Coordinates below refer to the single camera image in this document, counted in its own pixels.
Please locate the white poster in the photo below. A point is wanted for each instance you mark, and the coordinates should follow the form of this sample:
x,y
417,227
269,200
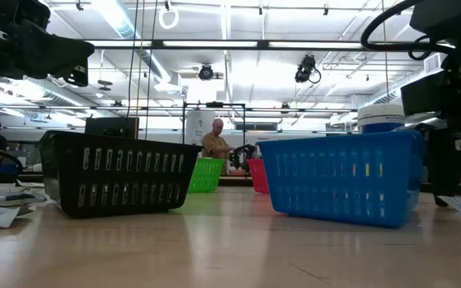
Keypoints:
x,y
194,128

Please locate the black overhead camera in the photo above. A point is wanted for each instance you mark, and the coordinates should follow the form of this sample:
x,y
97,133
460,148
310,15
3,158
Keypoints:
x,y
205,73
304,70

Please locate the red plastic basket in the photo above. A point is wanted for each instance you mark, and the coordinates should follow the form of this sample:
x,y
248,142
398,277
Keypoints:
x,y
259,176

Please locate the background black rig frame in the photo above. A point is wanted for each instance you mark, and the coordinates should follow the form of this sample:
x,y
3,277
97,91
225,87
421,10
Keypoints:
x,y
214,104

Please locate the black plastic basket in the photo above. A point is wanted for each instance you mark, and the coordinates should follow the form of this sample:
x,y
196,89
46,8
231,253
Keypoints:
x,y
114,178

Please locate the blue plastic basket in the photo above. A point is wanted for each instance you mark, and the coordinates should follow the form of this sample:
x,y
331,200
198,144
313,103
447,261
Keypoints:
x,y
334,140

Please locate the green plastic basket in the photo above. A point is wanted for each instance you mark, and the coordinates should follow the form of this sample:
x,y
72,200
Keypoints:
x,y
208,176

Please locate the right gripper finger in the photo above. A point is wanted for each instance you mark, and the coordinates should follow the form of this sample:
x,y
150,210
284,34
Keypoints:
x,y
448,172

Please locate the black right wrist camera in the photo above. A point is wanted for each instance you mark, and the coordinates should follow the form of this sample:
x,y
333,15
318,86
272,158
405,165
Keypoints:
x,y
426,96

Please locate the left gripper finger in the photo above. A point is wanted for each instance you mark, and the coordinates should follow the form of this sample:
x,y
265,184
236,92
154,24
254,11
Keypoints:
x,y
76,76
50,52

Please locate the disinfectant wipes canister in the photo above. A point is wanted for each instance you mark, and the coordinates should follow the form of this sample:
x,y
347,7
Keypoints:
x,y
380,116

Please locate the black aluminium table frame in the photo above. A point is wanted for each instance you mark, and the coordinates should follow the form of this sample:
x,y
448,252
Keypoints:
x,y
262,45

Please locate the LED light bar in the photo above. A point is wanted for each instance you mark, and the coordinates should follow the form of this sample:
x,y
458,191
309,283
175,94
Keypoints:
x,y
314,45
210,44
126,43

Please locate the background black robot arm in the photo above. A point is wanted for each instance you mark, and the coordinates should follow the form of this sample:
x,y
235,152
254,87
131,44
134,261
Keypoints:
x,y
242,152

